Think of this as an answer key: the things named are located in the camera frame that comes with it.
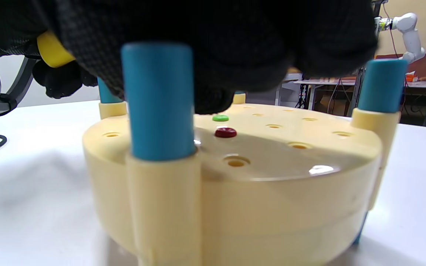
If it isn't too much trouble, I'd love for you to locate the person's left hand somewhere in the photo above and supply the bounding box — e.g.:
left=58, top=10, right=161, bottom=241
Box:
left=32, top=60, right=99, bottom=99

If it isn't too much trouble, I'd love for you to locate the black grey hand controller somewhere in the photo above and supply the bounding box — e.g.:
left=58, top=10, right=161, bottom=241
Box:
left=0, top=55, right=38, bottom=121

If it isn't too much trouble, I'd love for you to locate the grey robot stand pole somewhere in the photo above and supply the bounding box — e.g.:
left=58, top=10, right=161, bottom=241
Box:
left=347, top=66, right=366, bottom=117

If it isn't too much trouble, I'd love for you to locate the brown wooden table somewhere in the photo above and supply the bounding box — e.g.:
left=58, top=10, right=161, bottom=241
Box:
left=294, top=78, right=426, bottom=111

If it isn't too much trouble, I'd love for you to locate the yellow toy hammer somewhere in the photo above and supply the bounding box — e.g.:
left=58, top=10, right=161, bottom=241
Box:
left=37, top=31, right=77, bottom=69

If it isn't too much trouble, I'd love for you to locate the person's right hand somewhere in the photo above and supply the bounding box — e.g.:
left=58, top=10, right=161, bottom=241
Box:
left=0, top=0, right=379, bottom=115

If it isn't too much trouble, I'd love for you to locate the yellow round tap bench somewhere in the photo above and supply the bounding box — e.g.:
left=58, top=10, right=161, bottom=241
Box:
left=82, top=42, right=409, bottom=266

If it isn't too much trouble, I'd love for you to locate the red toy nail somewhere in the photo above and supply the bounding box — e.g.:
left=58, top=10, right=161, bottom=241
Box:
left=214, top=127, right=237, bottom=139

